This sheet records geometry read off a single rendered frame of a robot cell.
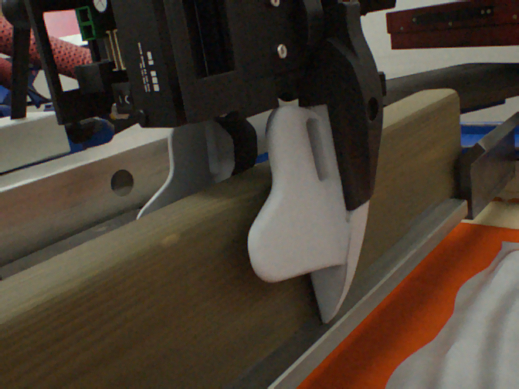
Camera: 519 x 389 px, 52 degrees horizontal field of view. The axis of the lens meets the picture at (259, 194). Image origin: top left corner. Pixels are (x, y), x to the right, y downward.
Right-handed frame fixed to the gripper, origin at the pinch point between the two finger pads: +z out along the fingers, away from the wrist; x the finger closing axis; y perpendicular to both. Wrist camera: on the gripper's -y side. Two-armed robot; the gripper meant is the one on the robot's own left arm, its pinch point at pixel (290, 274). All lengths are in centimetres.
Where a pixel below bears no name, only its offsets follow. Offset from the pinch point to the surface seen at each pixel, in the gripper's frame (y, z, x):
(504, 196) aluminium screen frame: -25.2, 4.9, 2.0
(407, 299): -8.3, 5.4, 1.4
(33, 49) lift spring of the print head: -23, -13, -61
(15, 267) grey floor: -100, 101, -294
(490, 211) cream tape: -23.0, 5.4, 1.6
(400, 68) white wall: -200, 15, -89
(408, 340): -4.6, 5.3, 3.1
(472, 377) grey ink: -2.8, 5.0, 6.9
